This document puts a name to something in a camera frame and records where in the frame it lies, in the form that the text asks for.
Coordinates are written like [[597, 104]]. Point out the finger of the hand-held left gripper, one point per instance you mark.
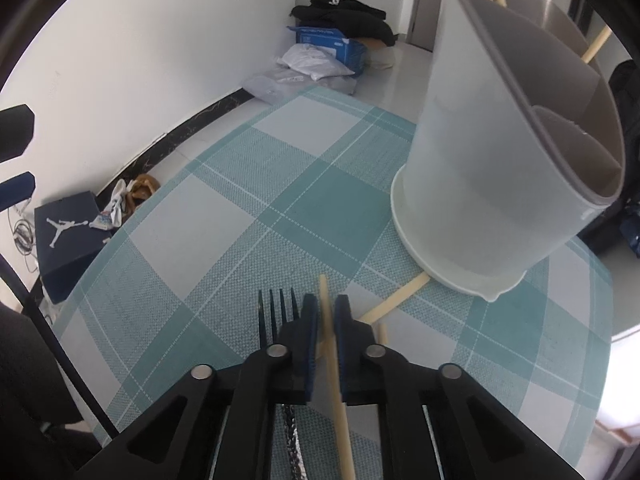
[[17, 191], [17, 132]]

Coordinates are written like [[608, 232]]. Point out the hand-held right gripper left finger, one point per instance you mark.
[[310, 330]]

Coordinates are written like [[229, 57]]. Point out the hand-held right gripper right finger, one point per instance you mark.
[[342, 340]]

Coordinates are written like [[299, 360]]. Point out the light bamboo chopstick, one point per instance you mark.
[[345, 435], [383, 334], [395, 300], [597, 44]]

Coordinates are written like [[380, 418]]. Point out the white grey utensil holder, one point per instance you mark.
[[475, 160]]

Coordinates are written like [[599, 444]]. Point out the navy shoe box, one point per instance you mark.
[[65, 255]]

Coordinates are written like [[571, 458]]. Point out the white crumpled cloth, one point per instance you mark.
[[117, 205]]

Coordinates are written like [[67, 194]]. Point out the brown shoe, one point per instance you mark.
[[142, 185]]

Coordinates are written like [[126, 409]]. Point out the teal plaid placemat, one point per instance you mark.
[[250, 200]]

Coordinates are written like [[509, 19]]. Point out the thin black rod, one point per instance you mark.
[[55, 347]]

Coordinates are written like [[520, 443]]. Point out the grey plastic package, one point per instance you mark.
[[272, 85]]

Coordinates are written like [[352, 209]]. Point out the white plastic package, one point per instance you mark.
[[312, 62]]

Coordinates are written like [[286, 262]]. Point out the tan bag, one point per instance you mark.
[[378, 55]]

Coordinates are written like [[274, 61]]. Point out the blue cardboard box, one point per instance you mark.
[[325, 40]]

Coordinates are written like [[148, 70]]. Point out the black jacket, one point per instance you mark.
[[350, 15]]

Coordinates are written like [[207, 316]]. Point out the grey door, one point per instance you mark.
[[425, 5]]

